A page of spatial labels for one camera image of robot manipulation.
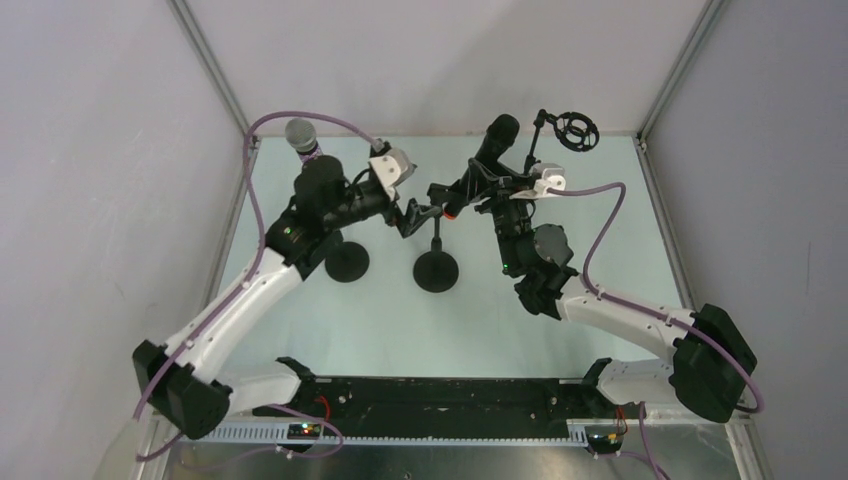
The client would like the black microphone orange end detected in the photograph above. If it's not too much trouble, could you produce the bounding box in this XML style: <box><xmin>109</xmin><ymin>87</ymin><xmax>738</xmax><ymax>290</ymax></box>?
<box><xmin>445</xmin><ymin>114</ymin><xmax>520</xmax><ymax>219</ymax></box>

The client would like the black fork clip stand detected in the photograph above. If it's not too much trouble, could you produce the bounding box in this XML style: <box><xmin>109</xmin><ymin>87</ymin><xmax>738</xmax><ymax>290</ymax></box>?
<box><xmin>413</xmin><ymin>183</ymin><xmax>460</xmax><ymax>293</ymax></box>

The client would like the black ring clip stand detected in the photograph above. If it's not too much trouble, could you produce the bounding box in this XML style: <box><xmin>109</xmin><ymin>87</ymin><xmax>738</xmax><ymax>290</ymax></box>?
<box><xmin>324</xmin><ymin>241</ymin><xmax>370</xmax><ymax>283</ymax></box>

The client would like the black tripod shock mount stand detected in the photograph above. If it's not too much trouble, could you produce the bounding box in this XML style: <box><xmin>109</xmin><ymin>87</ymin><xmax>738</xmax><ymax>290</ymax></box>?
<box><xmin>523</xmin><ymin>109</ymin><xmax>600</xmax><ymax>174</ymax></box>

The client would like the purple glitter microphone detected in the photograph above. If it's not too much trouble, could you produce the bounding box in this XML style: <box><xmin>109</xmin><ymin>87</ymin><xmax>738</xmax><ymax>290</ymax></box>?
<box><xmin>284</xmin><ymin>118</ymin><xmax>323</xmax><ymax>165</ymax></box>

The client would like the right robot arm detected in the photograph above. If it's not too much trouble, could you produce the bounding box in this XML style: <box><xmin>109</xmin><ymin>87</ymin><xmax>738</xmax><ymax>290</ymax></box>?
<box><xmin>444</xmin><ymin>160</ymin><xmax>765</xmax><ymax>423</ymax></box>

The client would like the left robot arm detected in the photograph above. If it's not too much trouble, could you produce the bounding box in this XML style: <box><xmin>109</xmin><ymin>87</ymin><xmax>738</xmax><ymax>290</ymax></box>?
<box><xmin>132</xmin><ymin>148</ymin><xmax>438</xmax><ymax>440</ymax></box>

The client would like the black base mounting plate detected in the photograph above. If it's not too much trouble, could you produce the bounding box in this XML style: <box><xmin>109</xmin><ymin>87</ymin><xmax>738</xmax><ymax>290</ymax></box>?
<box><xmin>288</xmin><ymin>377</ymin><xmax>617</xmax><ymax>436</ymax></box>

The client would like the left controller board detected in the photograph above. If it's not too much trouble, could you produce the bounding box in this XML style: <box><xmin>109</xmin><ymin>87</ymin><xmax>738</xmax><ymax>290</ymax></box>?
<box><xmin>286</xmin><ymin>423</ymin><xmax>323</xmax><ymax>441</ymax></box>

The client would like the controller board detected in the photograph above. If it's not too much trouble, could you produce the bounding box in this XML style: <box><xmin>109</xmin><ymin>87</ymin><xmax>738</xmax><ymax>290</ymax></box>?
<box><xmin>586</xmin><ymin>432</ymin><xmax>626</xmax><ymax>457</ymax></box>
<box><xmin>286</xmin><ymin>423</ymin><xmax>323</xmax><ymax>441</ymax></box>

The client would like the right controller board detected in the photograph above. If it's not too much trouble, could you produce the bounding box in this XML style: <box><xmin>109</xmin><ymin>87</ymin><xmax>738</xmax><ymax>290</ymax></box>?
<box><xmin>586</xmin><ymin>432</ymin><xmax>626</xmax><ymax>457</ymax></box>

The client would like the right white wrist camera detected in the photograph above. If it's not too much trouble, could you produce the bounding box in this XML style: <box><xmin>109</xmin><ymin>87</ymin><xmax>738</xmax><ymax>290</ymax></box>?
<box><xmin>510</xmin><ymin>162</ymin><xmax>566</xmax><ymax>201</ymax></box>

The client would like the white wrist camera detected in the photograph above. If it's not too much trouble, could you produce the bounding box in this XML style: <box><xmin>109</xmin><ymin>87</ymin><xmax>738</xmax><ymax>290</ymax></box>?
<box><xmin>368</xmin><ymin>148</ymin><xmax>417</xmax><ymax>202</ymax></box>
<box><xmin>510</xmin><ymin>162</ymin><xmax>566</xmax><ymax>201</ymax></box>

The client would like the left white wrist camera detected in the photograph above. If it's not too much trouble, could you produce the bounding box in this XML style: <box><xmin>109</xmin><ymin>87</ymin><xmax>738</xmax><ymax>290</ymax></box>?
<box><xmin>368</xmin><ymin>148</ymin><xmax>417</xmax><ymax>202</ymax></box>

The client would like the white slotted cable duct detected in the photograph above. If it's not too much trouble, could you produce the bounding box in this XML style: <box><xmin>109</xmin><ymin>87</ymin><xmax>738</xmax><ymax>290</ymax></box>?
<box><xmin>199</xmin><ymin>421</ymin><xmax>589</xmax><ymax>447</ymax></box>

